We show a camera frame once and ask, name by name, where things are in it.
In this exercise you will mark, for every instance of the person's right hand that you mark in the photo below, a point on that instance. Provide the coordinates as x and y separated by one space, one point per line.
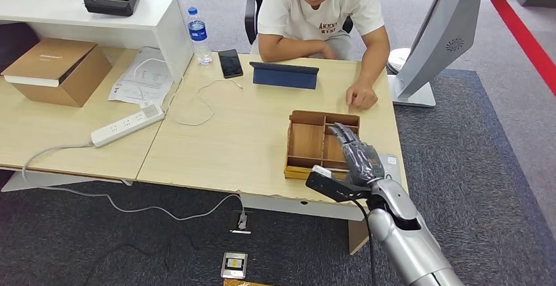
329 52

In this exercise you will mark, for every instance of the person's left hand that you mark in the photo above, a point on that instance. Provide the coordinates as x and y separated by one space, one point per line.
362 96

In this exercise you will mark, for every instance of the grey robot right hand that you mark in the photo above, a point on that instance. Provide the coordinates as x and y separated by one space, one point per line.
362 162

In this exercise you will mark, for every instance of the wooden compartment tray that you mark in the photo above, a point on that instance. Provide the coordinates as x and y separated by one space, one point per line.
306 142

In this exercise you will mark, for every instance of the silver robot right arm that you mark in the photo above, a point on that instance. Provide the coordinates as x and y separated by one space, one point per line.
408 240

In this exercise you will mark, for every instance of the person's right forearm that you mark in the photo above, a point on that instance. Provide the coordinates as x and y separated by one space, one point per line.
291 49

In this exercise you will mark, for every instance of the person's left forearm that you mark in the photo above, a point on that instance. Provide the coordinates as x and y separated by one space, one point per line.
373 62

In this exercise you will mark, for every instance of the grey card reader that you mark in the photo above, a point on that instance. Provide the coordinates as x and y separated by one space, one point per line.
393 169

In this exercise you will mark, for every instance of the person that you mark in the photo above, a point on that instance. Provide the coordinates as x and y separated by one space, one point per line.
304 14

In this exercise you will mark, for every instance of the white round device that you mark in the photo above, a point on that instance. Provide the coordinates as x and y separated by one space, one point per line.
396 60

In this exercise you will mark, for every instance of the blue tablet case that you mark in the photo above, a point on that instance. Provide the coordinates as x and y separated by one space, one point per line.
284 79

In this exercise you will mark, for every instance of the white kiosk base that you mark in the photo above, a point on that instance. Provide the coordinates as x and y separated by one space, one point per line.
417 99

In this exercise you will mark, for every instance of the wooden desk leg panel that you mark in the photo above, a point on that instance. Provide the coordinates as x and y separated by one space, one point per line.
357 236

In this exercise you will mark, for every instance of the white desk apron panel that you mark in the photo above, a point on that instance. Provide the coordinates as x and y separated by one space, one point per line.
295 208

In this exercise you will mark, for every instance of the black office chair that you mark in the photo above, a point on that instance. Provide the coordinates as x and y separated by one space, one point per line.
251 19

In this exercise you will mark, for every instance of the black smartphone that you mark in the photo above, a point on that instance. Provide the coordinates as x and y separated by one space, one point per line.
230 63

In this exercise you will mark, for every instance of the grey kiosk screen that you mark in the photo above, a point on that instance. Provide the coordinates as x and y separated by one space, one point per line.
443 32

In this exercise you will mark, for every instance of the clear plastic water bottle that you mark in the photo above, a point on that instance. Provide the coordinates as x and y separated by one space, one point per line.
199 36

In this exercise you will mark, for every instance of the floor plug outlet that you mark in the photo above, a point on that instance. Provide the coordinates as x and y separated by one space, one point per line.
241 225

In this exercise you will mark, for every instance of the silver floor socket box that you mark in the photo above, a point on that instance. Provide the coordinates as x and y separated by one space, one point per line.
233 265

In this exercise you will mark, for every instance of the yellow floor marker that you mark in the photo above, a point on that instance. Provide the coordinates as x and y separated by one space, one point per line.
243 283

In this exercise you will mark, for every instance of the white shelf unit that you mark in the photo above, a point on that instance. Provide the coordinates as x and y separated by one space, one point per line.
130 19

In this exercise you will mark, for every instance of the printed paper sheets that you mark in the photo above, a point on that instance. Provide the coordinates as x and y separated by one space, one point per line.
130 89

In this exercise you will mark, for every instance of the white power strip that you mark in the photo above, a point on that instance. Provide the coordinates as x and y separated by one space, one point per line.
127 125

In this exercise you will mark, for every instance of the brown cardboard box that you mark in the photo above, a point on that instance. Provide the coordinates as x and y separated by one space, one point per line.
56 71

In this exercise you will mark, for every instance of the white desk support panel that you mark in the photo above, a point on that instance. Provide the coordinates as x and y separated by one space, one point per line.
43 182

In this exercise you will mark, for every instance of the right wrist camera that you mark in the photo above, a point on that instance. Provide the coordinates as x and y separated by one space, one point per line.
330 186

